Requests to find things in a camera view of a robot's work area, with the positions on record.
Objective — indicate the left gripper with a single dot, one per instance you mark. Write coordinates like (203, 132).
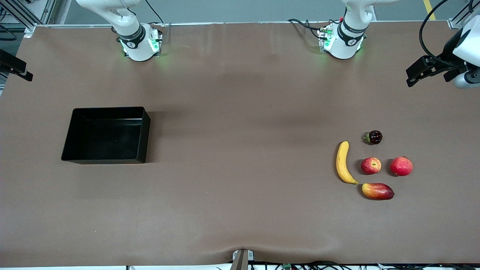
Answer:
(447, 59)

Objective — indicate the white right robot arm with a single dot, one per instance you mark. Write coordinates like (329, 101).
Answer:
(137, 45)

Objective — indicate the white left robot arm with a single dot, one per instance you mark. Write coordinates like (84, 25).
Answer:
(347, 41)

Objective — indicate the metal bracket post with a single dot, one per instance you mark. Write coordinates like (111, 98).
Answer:
(242, 260)

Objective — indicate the red yellow apple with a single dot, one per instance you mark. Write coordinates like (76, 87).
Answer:
(371, 165)

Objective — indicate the dark purple mangosteen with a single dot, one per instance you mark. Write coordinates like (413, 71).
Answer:
(375, 137)

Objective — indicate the black plastic box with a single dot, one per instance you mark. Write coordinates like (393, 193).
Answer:
(105, 138)

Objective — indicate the red pomegranate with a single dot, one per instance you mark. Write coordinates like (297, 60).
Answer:
(401, 167)

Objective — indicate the aluminium frame profile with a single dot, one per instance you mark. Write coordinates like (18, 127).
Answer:
(463, 17)
(41, 11)

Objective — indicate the brown table mat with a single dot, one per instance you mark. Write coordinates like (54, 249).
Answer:
(240, 210)

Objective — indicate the red yellow mango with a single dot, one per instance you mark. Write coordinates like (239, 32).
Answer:
(377, 191)

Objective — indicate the yellow banana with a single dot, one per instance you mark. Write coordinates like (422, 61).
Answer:
(340, 161)

